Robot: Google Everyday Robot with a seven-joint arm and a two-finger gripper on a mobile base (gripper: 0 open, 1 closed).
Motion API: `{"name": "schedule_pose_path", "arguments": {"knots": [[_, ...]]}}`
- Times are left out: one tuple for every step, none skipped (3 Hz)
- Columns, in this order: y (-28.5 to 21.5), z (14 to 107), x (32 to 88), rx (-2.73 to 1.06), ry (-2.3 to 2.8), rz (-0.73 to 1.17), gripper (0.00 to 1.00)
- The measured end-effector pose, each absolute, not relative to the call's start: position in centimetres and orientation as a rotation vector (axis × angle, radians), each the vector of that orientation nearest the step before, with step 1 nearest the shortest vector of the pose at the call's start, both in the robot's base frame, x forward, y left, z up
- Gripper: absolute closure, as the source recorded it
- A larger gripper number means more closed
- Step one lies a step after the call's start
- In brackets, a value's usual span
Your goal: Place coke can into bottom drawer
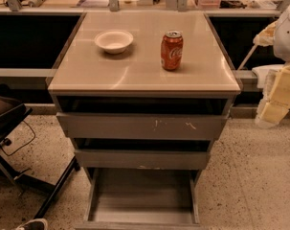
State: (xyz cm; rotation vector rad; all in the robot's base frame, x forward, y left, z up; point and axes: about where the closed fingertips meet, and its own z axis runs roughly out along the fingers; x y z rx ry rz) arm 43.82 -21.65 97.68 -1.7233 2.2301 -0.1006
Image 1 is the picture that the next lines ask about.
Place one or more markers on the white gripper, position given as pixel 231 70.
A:
pixel 287 37

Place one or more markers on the orange coke can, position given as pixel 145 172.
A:
pixel 171 50

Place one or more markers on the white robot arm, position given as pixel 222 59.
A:
pixel 281 46

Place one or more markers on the grey drawer cabinet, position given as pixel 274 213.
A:
pixel 89 80

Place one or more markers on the middle grey drawer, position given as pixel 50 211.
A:
pixel 142 159

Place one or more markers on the open bottom grey drawer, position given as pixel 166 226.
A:
pixel 130 199

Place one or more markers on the top grey drawer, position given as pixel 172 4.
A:
pixel 141 126

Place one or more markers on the white paper bowl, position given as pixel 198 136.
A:
pixel 114 42

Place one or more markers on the black and white sneaker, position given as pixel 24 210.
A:
pixel 34 224

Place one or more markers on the white dustpan with handle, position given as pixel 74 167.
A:
pixel 256 77

